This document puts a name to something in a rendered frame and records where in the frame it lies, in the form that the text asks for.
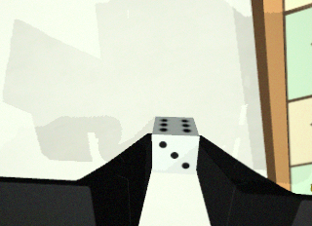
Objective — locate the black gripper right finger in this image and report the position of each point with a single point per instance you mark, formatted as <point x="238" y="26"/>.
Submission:
<point x="236" y="195"/>

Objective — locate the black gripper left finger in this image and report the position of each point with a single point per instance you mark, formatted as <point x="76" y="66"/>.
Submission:
<point x="112" y="195"/>

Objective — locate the white die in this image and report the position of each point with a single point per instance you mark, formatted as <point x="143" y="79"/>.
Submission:
<point x="175" y="142"/>

